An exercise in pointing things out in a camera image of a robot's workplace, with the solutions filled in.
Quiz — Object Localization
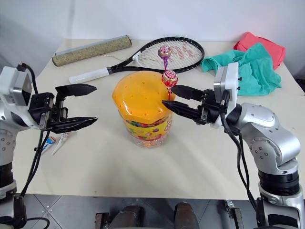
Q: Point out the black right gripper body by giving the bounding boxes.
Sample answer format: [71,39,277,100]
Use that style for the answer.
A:
[196,89,230,125]

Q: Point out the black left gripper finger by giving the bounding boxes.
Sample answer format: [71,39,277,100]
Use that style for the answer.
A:
[55,83,98,109]
[49,116,99,134]

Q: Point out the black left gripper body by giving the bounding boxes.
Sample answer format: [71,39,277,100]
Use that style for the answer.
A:
[28,92,70,131]

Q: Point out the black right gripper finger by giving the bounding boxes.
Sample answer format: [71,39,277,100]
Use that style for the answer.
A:
[162,100,202,123]
[171,84,207,101]

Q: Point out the red lollipop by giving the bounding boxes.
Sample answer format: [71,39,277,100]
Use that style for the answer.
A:
[161,71,179,101]

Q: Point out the orange lidded lollipop jar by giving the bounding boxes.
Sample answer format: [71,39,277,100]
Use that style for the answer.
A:
[112,70,178,149]

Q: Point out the small white tubes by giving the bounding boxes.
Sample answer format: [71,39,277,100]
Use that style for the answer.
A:
[51,133,71,156]

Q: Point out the rolled patterned scroll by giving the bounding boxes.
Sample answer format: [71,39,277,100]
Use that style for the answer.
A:
[52,34,132,67]

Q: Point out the pink wrapped lollipop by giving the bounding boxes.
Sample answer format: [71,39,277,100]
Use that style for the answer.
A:
[158,45,173,73]

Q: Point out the black tennis racket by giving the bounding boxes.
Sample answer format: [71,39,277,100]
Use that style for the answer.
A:
[69,36,205,84]

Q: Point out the teal cloth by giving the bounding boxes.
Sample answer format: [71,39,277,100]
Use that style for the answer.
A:
[200,42,283,97]

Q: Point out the red cloth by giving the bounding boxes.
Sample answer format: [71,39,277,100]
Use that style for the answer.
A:
[233,31,286,71]

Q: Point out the dark rounded shape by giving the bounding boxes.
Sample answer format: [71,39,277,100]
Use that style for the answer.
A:
[113,205,146,229]

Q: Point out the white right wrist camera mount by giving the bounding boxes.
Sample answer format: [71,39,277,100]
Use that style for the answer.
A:
[213,62,240,130]

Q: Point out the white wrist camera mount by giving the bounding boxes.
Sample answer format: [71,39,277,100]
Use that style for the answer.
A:
[0,66,33,107]
[213,62,240,130]

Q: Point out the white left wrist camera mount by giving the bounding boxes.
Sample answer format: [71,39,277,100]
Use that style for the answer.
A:
[0,66,33,107]

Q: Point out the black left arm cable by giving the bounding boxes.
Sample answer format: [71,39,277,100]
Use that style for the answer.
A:
[13,61,51,229]

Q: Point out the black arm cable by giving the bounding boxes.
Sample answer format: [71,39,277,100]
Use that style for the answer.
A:
[13,61,51,229]
[220,94,265,215]

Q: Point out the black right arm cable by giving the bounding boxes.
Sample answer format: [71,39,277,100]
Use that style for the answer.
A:
[220,94,265,215]

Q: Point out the rusty metal bracket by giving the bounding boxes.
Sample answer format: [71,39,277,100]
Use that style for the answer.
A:
[224,199,244,229]

